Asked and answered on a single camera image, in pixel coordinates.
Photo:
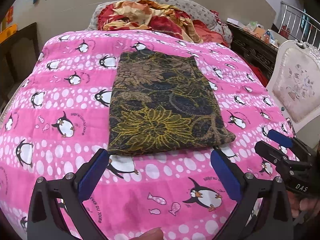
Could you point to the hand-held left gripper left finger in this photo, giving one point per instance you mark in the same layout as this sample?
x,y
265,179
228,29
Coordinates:
x,y
93,173

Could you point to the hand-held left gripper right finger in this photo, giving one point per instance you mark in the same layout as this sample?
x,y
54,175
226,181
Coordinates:
x,y
225,173

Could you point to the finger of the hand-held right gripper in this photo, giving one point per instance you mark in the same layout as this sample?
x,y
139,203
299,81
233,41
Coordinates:
x,y
280,137
270,153

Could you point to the brown floral patterned shirt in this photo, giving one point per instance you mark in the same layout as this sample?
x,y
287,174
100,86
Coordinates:
x,y
162,100

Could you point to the person's right hand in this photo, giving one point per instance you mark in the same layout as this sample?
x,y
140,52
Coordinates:
x,y
306,203

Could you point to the person's left hand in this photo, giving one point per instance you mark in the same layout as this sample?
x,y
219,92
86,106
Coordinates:
x,y
151,235

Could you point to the white upholstered chair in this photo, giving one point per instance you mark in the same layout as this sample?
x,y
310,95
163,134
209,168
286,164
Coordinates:
x,y
297,85

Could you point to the pink penguin blanket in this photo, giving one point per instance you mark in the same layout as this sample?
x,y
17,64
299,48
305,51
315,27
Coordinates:
x,y
162,180

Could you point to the red cloth beside bed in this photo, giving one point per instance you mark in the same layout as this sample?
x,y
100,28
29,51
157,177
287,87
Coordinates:
x,y
260,75

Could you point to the dark carved wooden cabinet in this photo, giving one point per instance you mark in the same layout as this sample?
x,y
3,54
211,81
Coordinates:
x,y
252,51

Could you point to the clutter on cabinet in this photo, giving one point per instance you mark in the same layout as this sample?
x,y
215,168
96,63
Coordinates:
x,y
262,32

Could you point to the metal railing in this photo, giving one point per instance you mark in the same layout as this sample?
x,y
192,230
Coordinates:
x,y
297,22

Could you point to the dark wooden furniture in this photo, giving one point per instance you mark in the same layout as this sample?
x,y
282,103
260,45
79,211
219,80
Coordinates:
x,y
17,65

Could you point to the grey floral pillow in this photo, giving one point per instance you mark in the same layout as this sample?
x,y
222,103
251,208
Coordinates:
x,y
192,6

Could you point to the red and gold floral quilt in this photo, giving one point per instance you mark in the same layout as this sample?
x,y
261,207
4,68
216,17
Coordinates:
x,y
165,22

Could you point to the red wall sticker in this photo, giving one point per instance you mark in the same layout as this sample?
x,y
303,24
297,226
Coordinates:
x,y
10,16

